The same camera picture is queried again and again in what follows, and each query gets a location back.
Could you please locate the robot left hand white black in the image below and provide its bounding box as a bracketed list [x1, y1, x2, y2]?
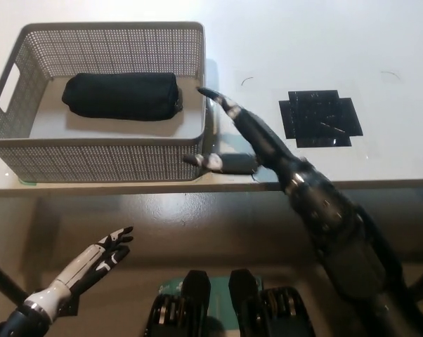
[23, 226, 134, 319]

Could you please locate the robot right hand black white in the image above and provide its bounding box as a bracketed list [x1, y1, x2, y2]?
[183, 86, 306, 190]

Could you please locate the black table foot plate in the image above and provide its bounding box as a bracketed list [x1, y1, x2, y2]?
[56, 296, 81, 317]

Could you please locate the black tape patch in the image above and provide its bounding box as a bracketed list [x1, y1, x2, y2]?
[278, 89, 364, 149]

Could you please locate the grey perforated plastic basket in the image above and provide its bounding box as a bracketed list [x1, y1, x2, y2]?
[0, 21, 208, 183]

